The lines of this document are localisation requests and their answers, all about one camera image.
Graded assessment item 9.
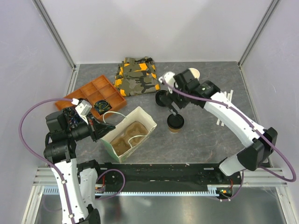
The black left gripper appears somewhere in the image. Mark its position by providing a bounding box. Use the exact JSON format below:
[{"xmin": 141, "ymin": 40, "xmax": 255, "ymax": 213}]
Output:
[{"xmin": 65, "ymin": 111, "xmax": 115, "ymax": 141}]

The brown pulp cup carrier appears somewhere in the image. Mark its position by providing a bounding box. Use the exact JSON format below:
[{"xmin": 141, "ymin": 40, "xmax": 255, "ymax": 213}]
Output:
[{"xmin": 110, "ymin": 121, "xmax": 148, "ymax": 156}]

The green patterned paper bag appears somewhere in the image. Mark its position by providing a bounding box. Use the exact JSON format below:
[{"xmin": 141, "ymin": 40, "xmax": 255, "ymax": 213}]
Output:
[{"xmin": 100, "ymin": 106, "xmax": 157, "ymax": 163}]

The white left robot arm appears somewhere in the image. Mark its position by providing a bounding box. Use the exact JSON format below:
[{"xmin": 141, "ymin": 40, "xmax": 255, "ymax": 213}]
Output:
[{"xmin": 43, "ymin": 108, "xmax": 115, "ymax": 224}]

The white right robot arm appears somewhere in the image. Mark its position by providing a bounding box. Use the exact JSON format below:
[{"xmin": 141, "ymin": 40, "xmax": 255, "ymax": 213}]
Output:
[{"xmin": 158, "ymin": 68, "xmax": 278, "ymax": 184}]

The black lid stack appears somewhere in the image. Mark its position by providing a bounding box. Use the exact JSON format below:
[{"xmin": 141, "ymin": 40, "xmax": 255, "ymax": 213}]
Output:
[{"xmin": 155, "ymin": 90, "xmax": 169, "ymax": 107}]

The orange wooden tray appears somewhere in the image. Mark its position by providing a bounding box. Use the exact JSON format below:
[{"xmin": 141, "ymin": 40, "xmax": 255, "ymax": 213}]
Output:
[{"xmin": 65, "ymin": 75, "xmax": 127, "ymax": 112}]

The paper cup stack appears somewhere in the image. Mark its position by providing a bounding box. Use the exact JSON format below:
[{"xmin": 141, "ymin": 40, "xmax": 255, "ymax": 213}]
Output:
[{"xmin": 188, "ymin": 68, "xmax": 200, "ymax": 80}]

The camouflage folded cloth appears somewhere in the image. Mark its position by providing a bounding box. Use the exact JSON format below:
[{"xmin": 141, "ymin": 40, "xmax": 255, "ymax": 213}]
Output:
[{"xmin": 114, "ymin": 56, "xmax": 161, "ymax": 97}]

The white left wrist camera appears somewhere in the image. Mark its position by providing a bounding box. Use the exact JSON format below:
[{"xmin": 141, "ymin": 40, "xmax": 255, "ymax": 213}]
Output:
[{"xmin": 71, "ymin": 98, "xmax": 92, "ymax": 124}]

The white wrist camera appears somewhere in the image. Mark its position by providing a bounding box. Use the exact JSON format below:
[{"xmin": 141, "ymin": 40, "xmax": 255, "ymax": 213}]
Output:
[
  {"xmin": 71, "ymin": 98, "xmax": 92, "ymax": 124},
  {"xmin": 158, "ymin": 71, "xmax": 176, "ymax": 94}
]

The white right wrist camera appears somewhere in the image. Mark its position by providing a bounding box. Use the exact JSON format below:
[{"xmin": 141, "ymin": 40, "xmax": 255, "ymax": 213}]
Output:
[{"xmin": 158, "ymin": 71, "xmax": 176, "ymax": 94}]

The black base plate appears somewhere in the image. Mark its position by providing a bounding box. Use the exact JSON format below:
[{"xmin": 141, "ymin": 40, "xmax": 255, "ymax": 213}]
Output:
[{"xmin": 77, "ymin": 162, "xmax": 242, "ymax": 186}]

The grey slotted cable duct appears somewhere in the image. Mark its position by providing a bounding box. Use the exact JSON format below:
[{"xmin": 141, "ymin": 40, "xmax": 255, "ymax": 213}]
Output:
[{"xmin": 43, "ymin": 186, "xmax": 234, "ymax": 198}]

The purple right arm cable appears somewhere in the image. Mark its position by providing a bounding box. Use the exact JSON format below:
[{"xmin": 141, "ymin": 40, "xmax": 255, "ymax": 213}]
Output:
[{"xmin": 160, "ymin": 78, "xmax": 297, "ymax": 203}]

